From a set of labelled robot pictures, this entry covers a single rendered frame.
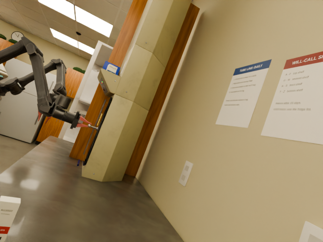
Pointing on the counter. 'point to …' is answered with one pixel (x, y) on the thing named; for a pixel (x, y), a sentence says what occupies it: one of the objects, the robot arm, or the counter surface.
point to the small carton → (111, 68)
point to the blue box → (111, 64)
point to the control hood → (109, 81)
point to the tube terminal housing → (124, 116)
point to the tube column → (160, 27)
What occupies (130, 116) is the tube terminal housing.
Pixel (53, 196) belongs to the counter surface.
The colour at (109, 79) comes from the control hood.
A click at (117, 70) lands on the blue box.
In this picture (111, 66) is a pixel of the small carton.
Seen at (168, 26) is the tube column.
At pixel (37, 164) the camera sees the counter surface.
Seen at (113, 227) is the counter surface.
